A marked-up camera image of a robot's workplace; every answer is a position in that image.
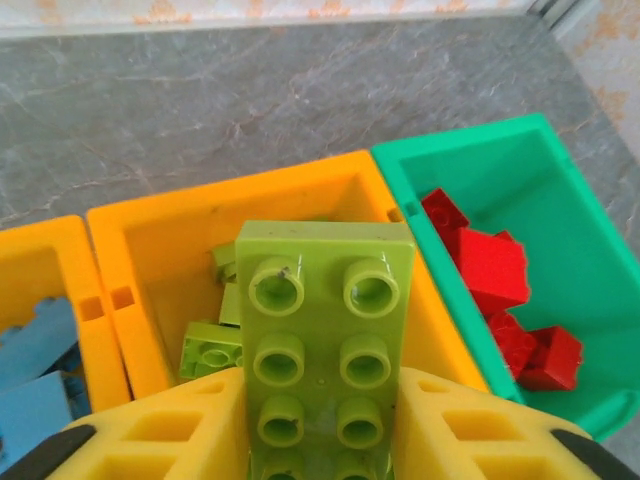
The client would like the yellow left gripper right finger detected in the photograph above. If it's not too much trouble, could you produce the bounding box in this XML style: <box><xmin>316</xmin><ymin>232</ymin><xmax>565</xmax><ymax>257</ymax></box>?
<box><xmin>392</xmin><ymin>367</ymin><xmax>596</xmax><ymax>480</ymax></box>

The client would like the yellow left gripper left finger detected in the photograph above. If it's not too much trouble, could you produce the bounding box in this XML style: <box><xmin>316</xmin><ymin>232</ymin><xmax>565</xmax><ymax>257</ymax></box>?
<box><xmin>53</xmin><ymin>367</ymin><xmax>251</xmax><ymax>480</ymax></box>

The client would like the long lime green lego plate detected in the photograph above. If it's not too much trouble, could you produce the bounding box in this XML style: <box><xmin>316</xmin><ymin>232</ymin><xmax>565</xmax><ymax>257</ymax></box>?
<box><xmin>234</xmin><ymin>219</ymin><xmax>417</xmax><ymax>480</ymax></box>

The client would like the lime green lego brick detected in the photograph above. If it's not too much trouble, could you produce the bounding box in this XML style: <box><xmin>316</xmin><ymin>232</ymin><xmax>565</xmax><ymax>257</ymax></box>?
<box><xmin>178</xmin><ymin>319</ymin><xmax>247</xmax><ymax>382</ymax></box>
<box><xmin>218</xmin><ymin>283</ymin><xmax>247</xmax><ymax>327</ymax></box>
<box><xmin>208</xmin><ymin>242</ymin><xmax>242</xmax><ymax>284</ymax></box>

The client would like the blue lego brick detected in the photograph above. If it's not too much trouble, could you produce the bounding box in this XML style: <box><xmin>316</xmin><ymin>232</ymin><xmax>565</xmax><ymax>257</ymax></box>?
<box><xmin>63</xmin><ymin>367</ymin><xmax>92</xmax><ymax>419</ymax></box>
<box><xmin>0</xmin><ymin>296</ymin><xmax>82</xmax><ymax>389</ymax></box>
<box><xmin>0</xmin><ymin>371</ymin><xmax>77</xmax><ymax>464</ymax></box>

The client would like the red lego brick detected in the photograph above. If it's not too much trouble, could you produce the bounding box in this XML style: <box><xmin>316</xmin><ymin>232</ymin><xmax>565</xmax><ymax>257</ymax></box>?
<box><xmin>515</xmin><ymin>325</ymin><xmax>585</xmax><ymax>394</ymax></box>
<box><xmin>455</xmin><ymin>227</ymin><xmax>532</xmax><ymax>315</ymax></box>
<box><xmin>485</xmin><ymin>310</ymin><xmax>537</xmax><ymax>382</ymax></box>
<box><xmin>421</xmin><ymin>188</ymin><xmax>472</xmax><ymax>247</ymax></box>

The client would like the yellow plastic storage bin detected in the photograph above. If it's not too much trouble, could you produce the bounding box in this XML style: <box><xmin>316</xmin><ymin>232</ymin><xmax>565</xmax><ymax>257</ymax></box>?
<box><xmin>85</xmin><ymin>149</ymin><xmax>492</xmax><ymax>402</ymax></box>
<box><xmin>0</xmin><ymin>214</ymin><xmax>135</xmax><ymax>416</ymax></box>

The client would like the green plastic storage bin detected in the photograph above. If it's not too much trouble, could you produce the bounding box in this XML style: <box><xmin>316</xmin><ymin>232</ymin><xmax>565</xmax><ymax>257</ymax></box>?
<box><xmin>370</xmin><ymin>113</ymin><xmax>640</xmax><ymax>444</ymax></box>

